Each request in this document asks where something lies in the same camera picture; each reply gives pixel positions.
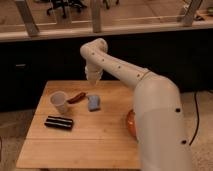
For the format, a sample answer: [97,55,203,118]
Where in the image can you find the translucent plastic cup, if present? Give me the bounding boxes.
[50,91,68,114]

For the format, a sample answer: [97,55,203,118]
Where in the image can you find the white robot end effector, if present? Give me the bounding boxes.
[86,72,101,85]

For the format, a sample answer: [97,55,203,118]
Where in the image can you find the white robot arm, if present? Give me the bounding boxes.
[80,38,193,171]

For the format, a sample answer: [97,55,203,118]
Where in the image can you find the orange bowl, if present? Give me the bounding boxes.
[126,110,136,137]

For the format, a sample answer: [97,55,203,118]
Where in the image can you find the black cable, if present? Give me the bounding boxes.
[188,90,201,147]

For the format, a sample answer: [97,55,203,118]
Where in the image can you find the black striped rectangular block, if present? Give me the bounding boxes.
[44,116,74,130]

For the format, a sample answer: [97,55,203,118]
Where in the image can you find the black office chair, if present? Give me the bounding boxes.
[46,0,86,18]

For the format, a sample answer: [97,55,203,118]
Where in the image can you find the blue sponge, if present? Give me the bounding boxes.
[87,95,100,112]

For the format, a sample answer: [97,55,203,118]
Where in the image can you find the wooden table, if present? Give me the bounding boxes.
[17,81,139,169]

